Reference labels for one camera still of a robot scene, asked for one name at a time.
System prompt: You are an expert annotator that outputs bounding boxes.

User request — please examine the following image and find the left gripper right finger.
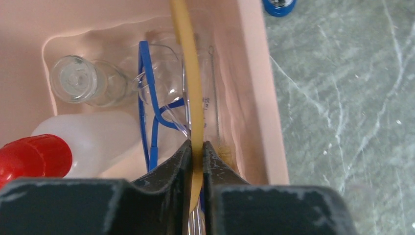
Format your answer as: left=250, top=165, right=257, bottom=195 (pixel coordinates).
left=203, top=141, right=357, bottom=235

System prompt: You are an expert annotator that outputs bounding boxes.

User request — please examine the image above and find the test tube brush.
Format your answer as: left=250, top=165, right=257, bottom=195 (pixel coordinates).
left=208, top=46, right=236, bottom=170

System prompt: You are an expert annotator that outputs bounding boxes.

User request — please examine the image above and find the pink plastic bin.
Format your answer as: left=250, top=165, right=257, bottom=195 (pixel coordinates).
left=0, top=0, right=289, bottom=185

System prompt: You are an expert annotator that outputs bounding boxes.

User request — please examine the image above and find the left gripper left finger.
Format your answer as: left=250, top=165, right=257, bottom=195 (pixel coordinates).
left=0, top=140, right=191, bottom=235

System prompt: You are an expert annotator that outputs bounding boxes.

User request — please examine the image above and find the red cap wash bottle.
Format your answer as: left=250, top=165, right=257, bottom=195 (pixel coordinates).
left=0, top=111, right=140, bottom=188

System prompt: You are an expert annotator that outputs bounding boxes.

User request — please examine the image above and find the clear glass thistle funnel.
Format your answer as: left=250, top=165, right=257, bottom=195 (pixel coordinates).
left=187, top=207, right=206, bottom=235

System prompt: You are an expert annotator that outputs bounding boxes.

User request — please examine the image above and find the blue stapler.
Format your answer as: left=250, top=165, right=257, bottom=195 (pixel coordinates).
left=262, top=0, right=297, bottom=17

